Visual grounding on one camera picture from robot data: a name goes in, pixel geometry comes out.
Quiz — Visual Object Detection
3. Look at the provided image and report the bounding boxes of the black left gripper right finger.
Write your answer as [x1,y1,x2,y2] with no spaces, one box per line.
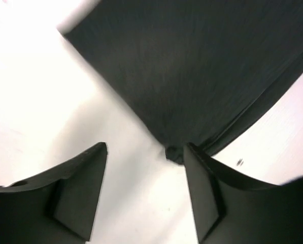
[184,144,303,244]

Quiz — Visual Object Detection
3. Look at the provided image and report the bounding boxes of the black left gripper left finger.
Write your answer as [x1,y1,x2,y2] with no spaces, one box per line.
[0,142,108,244]

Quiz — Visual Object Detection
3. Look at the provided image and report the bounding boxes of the black denim trousers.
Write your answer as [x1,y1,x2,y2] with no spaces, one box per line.
[64,1,303,164]

